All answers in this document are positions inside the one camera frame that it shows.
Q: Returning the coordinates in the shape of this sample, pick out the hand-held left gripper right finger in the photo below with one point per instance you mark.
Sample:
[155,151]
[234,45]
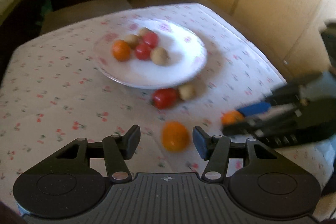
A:
[199,142]

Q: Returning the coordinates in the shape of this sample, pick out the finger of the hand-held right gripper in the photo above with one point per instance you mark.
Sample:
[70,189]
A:
[244,128]
[254,108]

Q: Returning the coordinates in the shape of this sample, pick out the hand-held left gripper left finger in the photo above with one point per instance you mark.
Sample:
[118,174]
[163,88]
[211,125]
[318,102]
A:
[132,140]

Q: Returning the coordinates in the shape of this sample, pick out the small orange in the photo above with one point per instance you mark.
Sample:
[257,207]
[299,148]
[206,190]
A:
[231,117]
[175,136]

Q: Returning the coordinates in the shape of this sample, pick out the white floral plate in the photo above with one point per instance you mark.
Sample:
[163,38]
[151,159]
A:
[173,61]

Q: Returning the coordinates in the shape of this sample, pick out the tan potato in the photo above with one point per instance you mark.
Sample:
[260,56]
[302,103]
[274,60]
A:
[130,40]
[159,56]
[187,91]
[143,30]

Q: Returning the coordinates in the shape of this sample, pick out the large orange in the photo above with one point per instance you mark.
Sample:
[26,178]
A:
[121,50]

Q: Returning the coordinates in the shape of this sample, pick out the red tomato with dark stem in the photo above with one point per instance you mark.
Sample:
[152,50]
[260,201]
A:
[165,98]

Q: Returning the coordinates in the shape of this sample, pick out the cherry print tablecloth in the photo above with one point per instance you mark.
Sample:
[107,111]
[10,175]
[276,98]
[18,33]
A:
[65,82]

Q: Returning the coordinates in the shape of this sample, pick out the brown stool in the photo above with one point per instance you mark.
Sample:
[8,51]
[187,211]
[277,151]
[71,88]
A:
[86,10]

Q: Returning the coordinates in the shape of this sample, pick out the green plastic bag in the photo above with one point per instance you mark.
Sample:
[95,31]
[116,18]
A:
[45,10]

